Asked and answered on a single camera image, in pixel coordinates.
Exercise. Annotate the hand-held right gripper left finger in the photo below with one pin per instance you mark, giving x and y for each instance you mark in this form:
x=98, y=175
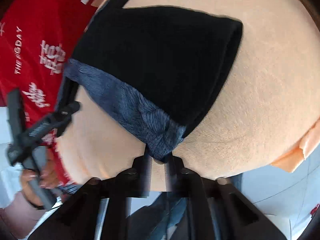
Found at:
x=140, y=166

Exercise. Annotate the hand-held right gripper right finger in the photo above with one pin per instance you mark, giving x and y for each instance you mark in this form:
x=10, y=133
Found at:
x=175, y=166

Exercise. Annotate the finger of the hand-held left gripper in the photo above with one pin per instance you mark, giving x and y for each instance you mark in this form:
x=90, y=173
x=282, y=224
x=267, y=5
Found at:
x=56, y=120
x=67, y=92

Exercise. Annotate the black pants with blue waistband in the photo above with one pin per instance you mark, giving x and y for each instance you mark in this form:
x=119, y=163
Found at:
x=160, y=62

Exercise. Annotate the person's left hand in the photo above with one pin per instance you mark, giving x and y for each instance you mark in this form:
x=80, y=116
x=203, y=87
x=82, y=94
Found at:
x=50, y=172

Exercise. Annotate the person's blue jeans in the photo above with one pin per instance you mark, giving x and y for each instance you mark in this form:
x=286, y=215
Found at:
x=160, y=215

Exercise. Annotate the red printed cloth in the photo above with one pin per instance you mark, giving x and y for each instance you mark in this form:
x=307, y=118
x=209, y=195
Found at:
x=47, y=27

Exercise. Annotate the peach blanket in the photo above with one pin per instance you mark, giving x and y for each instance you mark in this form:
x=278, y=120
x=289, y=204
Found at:
x=262, y=92

